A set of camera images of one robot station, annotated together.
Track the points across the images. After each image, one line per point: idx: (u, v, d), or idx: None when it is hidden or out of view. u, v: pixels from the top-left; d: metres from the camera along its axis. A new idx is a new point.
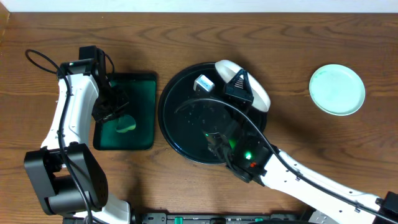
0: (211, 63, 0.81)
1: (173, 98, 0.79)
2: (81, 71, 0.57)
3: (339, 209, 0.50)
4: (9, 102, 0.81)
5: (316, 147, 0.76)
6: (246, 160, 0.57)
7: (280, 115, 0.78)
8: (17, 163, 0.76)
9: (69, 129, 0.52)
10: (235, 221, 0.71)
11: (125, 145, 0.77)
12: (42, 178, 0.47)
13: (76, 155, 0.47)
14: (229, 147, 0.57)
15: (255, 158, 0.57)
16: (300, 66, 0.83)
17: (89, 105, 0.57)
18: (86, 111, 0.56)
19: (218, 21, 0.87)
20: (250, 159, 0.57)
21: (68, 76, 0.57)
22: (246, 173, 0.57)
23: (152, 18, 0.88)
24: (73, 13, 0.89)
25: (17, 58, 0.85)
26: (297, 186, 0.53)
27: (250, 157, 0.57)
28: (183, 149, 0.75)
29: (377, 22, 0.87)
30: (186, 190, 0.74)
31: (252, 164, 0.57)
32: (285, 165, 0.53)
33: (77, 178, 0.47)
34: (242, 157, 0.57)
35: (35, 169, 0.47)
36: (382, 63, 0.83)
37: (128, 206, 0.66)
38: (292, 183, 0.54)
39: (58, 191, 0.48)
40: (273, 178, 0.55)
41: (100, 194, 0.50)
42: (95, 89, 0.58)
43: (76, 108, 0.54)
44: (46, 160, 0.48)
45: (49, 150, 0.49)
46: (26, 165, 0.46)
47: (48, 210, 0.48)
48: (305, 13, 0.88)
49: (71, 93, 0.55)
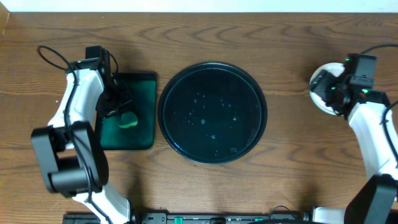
0: (210, 63, 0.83)
1: (174, 97, 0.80)
2: (88, 66, 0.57)
3: (385, 155, 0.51)
4: (10, 102, 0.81)
5: (316, 147, 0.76)
6: (361, 91, 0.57)
7: (280, 115, 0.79)
8: (17, 163, 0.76)
9: (75, 110, 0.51)
10: (235, 221, 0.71)
11: (124, 145, 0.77)
12: (47, 155, 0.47)
13: (81, 131, 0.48)
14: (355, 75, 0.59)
15: (368, 94, 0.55)
16: (300, 66, 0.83)
17: (94, 98, 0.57)
18: (91, 104, 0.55)
19: (218, 21, 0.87)
20: (364, 93, 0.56)
21: (76, 70, 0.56)
22: (348, 99, 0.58)
23: (152, 18, 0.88)
24: (73, 13, 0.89)
25: (17, 58, 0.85)
26: (375, 127, 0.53)
27: (365, 92, 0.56)
28: (183, 149, 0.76)
29: (377, 22, 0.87)
30: (186, 190, 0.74)
31: (362, 94, 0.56)
32: (382, 112, 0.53)
33: (81, 155, 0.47)
34: (358, 87, 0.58)
35: (42, 145, 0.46)
36: (383, 63, 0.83)
37: (128, 203, 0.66)
38: (372, 122, 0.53)
39: (62, 169, 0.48)
40: (364, 111, 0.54)
41: (102, 174, 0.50)
42: (100, 84, 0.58)
43: (83, 94, 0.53)
44: (52, 137, 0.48)
45: (54, 127, 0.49)
46: (33, 140, 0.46)
47: (51, 186, 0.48)
48: (305, 13, 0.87)
49: (78, 83, 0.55)
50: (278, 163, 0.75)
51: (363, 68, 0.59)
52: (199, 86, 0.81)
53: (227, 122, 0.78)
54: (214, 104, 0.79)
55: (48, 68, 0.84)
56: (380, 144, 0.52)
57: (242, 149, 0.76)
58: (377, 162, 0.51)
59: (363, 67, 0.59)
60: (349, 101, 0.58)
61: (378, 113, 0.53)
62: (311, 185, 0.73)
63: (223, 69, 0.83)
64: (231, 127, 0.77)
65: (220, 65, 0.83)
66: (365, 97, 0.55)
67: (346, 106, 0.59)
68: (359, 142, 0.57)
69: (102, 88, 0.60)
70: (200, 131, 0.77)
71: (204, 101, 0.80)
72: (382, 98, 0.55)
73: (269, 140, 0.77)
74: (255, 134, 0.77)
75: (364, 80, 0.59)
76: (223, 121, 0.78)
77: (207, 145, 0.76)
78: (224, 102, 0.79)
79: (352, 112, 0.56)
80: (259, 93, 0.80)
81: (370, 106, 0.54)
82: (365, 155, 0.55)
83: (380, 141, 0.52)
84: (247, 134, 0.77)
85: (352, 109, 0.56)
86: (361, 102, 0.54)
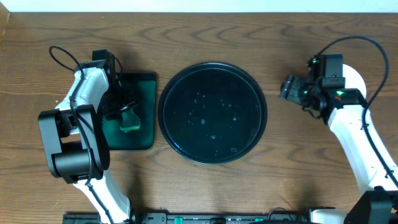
0: (210, 63, 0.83)
1: (174, 97, 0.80)
2: (95, 65, 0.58)
3: (370, 165, 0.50)
4: (10, 102, 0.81)
5: (316, 147, 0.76)
6: (336, 93, 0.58)
7: (280, 116, 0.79)
8: (17, 163, 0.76)
9: (81, 98, 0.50)
10: (235, 221, 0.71)
11: (124, 145, 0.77)
12: (52, 137, 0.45)
13: (86, 113, 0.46)
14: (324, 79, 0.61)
15: (344, 96, 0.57)
16: (300, 66, 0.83)
17: (98, 95, 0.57)
18: (96, 99, 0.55)
19: (218, 21, 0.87)
20: (339, 94, 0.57)
21: (84, 68, 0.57)
22: (324, 102, 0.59)
23: (152, 18, 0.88)
24: (73, 13, 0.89)
25: (17, 58, 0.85)
26: (357, 133, 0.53)
27: (340, 93, 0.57)
28: (183, 149, 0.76)
29: (377, 22, 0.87)
30: (186, 190, 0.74)
31: (337, 97, 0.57)
32: (363, 117, 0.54)
33: (85, 135, 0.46)
34: (333, 90, 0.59)
35: (48, 126, 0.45)
36: (383, 63, 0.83)
37: (129, 201, 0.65)
38: (354, 127, 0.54)
39: (65, 152, 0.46)
40: (343, 116, 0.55)
41: (104, 159, 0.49)
42: (105, 84, 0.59)
43: (89, 88, 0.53)
44: (58, 120, 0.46)
45: (61, 111, 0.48)
46: (40, 121, 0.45)
47: (52, 167, 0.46)
48: (305, 13, 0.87)
49: (85, 78, 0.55)
50: (278, 163, 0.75)
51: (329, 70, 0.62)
52: (199, 86, 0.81)
53: (227, 122, 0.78)
54: (214, 104, 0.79)
55: (48, 68, 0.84)
56: (363, 149, 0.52)
57: (242, 149, 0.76)
58: (364, 174, 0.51)
59: (331, 70, 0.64)
60: (326, 105, 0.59)
61: (358, 117, 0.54)
62: (311, 185, 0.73)
63: (223, 69, 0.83)
64: (231, 127, 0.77)
65: (221, 65, 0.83)
66: (341, 100, 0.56)
67: (324, 111, 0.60)
68: (346, 152, 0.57)
69: (107, 87, 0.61)
70: (200, 131, 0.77)
71: (204, 101, 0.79)
72: (358, 96, 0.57)
73: (269, 140, 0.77)
74: (255, 134, 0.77)
75: (336, 81, 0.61)
76: (223, 121, 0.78)
77: (207, 145, 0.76)
78: (224, 102, 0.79)
79: (331, 116, 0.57)
80: (259, 93, 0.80)
81: (349, 110, 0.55)
82: (352, 162, 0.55)
83: (364, 149, 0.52)
84: (247, 134, 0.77)
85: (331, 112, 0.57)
86: (337, 107, 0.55)
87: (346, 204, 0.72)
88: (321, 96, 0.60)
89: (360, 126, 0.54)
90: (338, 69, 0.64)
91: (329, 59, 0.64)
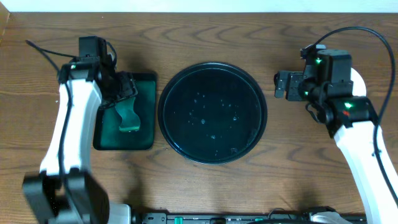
0: (210, 63, 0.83)
1: (174, 97, 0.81)
2: (82, 74, 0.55)
3: (381, 200, 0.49)
4: (10, 102, 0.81)
5: (316, 147, 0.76)
6: (344, 106, 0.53)
7: (280, 116, 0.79)
8: (17, 163, 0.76)
9: (69, 143, 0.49)
10: (235, 221, 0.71)
11: (125, 145, 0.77)
12: (42, 205, 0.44)
13: (75, 182, 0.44)
14: (331, 84, 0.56)
15: (352, 109, 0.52)
16: (300, 66, 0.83)
17: (91, 116, 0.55)
18: (89, 122, 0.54)
19: (218, 21, 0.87)
20: (349, 107, 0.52)
21: (69, 81, 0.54)
22: (332, 115, 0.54)
23: (152, 18, 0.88)
24: (73, 13, 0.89)
25: (17, 58, 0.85)
26: (369, 160, 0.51)
27: (349, 106, 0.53)
28: (184, 149, 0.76)
29: (377, 22, 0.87)
30: (186, 190, 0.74)
31: (346, 112, 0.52)
32: (375, 143, 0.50)
33: (76, 205, 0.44)
34: (340, 101, 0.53)
35: (35, 195, 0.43)
36: (382, 63, 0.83)
37: (129, 211, 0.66)
38: (365, 155, 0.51)
39: (58, 214, 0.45)
40: (353, 141, 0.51)
41: (99, 216, 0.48)
42: (97, 96, 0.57)
43: (78, 119, 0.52)
44: (45, 183, 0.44)
45: (48, 174, 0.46)
46: (23, 190, 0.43)
47: None
48: (305, 13, 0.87)
49: (73, 104, 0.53)
50: (278, 163, 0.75)
51: (337, 73, 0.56)
52: (199, 86, 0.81)
53: (226, 122, 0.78)
54: (214, 104, 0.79)
55: (48, 68, 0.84)
56: (374, 180, 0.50)
57: (241, 149, 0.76)
58: (374, 208, 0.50)
59: (339, 73, 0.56)
60: (333, 117, 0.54)
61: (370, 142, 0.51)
62: (311, 185, 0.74)
63: (223, 69, 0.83)
64: (231, 127, 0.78)
65: (220, 65, 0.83)
66: (349, 116, 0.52)
67: (331, 124, 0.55)
68: (353, 173, 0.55)
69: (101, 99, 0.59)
70: (200, 131, 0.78)
71: (204, 101, 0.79)
72: (369, 107, 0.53)
73: (269, 140, 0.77)
74: (255, 134, 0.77)
75: (342, 87, 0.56)
76: (223, 121, 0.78)
77: (207, 145, 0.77)
78: (224, 103, 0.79)
79: (337, 131, 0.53)
80: (259, 94, 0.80)
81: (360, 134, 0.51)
82: (360, 188, 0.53)
83: (375, 180, 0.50)
84: (247, 134, 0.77)
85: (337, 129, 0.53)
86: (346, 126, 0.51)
87: (345, 204, 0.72)
88: (326, 107, 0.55)
89: (372, 152, 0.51)
90: (345, 73, 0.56)
91: (336, 60, 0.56)
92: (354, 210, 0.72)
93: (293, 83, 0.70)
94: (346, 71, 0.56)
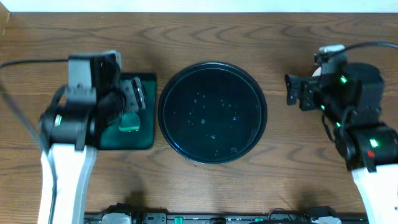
0: (210, 62, 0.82)
1: (174, 97, 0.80)
2: (69, 129, 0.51)
3: None
4: (9, 102, 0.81)
5: (316, 147, 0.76)
6: (370, 144, 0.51)
7: (280, 115, 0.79)
8: (17, 163, 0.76)
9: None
10: (235, 221, 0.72)
11: (124, 145, 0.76)
12: None
13: None
14: (356, 108, 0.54)
15: (377, 149, 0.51)
16: (300, 66, 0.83)
17: (84, 183, 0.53)
18: (80, 200, 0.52)
19: (218, 21, 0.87)
20: (373, 147, 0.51)
21: (54, 144, 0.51)
22: (354, 150, 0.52)
23: (152, 17, 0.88)
24: (73, 13, 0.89)
25: (18, 58, 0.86)
26: (391, 211, 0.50)
27: (374, 145, 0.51)
28: (183, 149, 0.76)
29: (377, 22, 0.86)
30: (186, 190, 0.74)
31: (370, 152, 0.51)
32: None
33: None
34: (366, 137, 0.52)
35: None
36: (383, 63, 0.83)
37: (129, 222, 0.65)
38: (389, 205, 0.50)
39: None
40: (377, 186, 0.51)
41: None
42: (91, 159, 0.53)
43: (68, 198, 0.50)
44: None
45: None
46: None
47: None
48: (306, 12, 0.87)
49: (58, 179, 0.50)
50: (278, 163, 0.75)
51: (366, 98, 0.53)
52: (199, 86, 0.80)
53: (227, 122, 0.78)
54: (213, 104, 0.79)
55: (49, 68, 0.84)
56: None
57: (242, 149, 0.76)
58: None
59: (367, 99, 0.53)
60: (354, 152, 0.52)
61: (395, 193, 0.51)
62: (311, 185, 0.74)
63: (223, 69, 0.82)
64: (231, 127, 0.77)
65: (221, 65, 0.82)
66: (373, 155, 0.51)
67: (352, 158, 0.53)
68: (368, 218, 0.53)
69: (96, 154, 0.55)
70: (200, 131, 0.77)
71: (204, 101, 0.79)
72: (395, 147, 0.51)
73: (269, 140, 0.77)
74: (255, 134, 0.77)
75: (369, 116, 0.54)
76: (223, 121, 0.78)
77: (207, 145, 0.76)
78: (224, 103, 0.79)
79: (357, 168, 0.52)
80: (259, 94, 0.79)
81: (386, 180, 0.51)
82: None
83: None
84: (247, 134, 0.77)
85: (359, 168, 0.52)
86: (369, 167, 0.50)
87: (345, 204, 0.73)
88: (348, 139, 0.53)
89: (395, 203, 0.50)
90: (372, 101, 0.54)
91: (365, 84, 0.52)
92: (354, 210, 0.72)
93: (307, 93, 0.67)
94: (377, 98, 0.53)
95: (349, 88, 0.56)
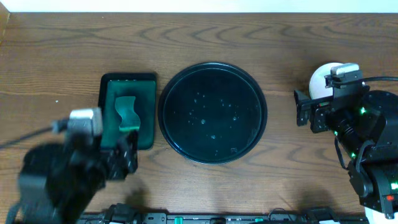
0: (210, 63, 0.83)
1: (174, 97, 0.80)
2: None
3: None
4: (10, 102, 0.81)
5: (316, 147, 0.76)
6: (390, 188, 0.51)
7: (280, 115, 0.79)
8: (16, 163, 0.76)
9: None
10: (235, 221, 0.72)
11: None
12: None
13: None
14: (375, 143, 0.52)
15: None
16: (300, 66, 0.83)
17: None
18: None
19: (218, 21, 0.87)
20: (393, 191, 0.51)
21: None
22: (373, 191, 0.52)
23: (152, 18, 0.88)
24: (73, 13, 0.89)
25: (17, 58, 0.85)
26: None
27: (394, 188, 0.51)
28: (184, 149, 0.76)
29: (377, 22, 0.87)
30: (186, 190, 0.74)
31: (389, 196, 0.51)
32: None
33: None
34: (387, 181, 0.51)
35: None
36: (382, 63, 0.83)
37: None
38: None
39: None
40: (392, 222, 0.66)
41: None
42: None
43: None
44: None
45: None
46: None
47: None
48: (305, 13, 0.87)
49: None
50: (278, 164, 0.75)
51: (388, 134, 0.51)
52: (199, 86, 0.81)
53: (227, 122, 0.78)
54: (214, 104, 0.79)
55: (49, 68, 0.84)
56: None
57: (242, 149, 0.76)
58: None
59: (390, 134, 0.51)
60: (373, 193, 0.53)
61: None
62: (311, 186, 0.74)
63: (223, 69, 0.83)
64: (231, 127, 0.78)
65: (221, 65, 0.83)
66: (392, 200, 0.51)
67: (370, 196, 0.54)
68: None
69: None
70: (199, 132, 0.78)
71: (204, 101, 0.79)
72: None
73: (269, 140, 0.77)
74: (255, 134, 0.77)
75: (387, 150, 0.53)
76: (223, 121, 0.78)
77: (207, 145, 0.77)
78: (224, 102, 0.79)
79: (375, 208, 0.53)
80: (259, 94, 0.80)
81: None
82: None
83: None
84: (247, 134, 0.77)
85: (377, 209, 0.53)
86: (388, 212, 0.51)
87: (346, 204, 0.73)
88: (367, 178, 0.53)
89: None
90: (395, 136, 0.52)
91: (388, 121, 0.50)
92: (354, 210, 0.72)
93: (319, 116, 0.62)
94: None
95: (369, 120, 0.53)
